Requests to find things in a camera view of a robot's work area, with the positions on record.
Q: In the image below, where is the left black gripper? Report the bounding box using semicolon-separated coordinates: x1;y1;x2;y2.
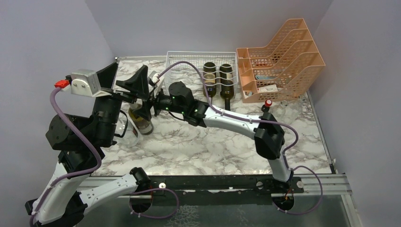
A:
93;62;150;145

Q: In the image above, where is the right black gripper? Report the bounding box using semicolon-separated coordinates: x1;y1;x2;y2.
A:
133;85;186;122

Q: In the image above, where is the green Primitivo wine bottle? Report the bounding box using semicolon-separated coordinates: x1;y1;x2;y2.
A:
128;103;154;135

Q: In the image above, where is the green wine bottle white label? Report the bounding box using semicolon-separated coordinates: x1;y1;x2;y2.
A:
203;61;217;103

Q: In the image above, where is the green wine bottle dark label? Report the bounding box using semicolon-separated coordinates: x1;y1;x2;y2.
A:
219;63;235;111

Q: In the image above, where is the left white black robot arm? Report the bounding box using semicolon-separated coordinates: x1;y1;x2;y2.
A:
25;62;151;227

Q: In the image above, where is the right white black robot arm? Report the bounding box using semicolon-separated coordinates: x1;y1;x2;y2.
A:
137;82;294;192

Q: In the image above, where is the clear bottle silver cap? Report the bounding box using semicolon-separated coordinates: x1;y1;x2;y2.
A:
114;114;143;148

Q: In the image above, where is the small red capped bottle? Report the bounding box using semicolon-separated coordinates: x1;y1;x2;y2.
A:
261;99;273;113

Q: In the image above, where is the clear glass bottle right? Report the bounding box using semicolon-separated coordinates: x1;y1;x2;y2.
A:
272;95;306;125

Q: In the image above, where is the blue item in organizer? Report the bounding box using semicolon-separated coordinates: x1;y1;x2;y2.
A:
255;75;271;80

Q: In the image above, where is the peach plastic file organizer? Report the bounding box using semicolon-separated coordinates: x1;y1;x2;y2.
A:
236;18;325;103

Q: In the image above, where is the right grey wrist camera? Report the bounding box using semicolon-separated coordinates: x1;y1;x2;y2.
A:
148;71;165;93

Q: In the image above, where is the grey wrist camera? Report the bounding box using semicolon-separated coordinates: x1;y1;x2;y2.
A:
54;69;110;97
148;71;165;93

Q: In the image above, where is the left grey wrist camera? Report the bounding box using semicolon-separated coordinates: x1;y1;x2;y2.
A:
54;69;110;97

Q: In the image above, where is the white wire wine rack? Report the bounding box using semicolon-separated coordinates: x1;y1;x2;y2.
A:
163;51;238;97

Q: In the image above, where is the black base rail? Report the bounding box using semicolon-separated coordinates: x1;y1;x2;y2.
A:
128;175;304;211

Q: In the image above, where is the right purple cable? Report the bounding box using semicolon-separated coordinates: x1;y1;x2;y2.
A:
157;61;324;216

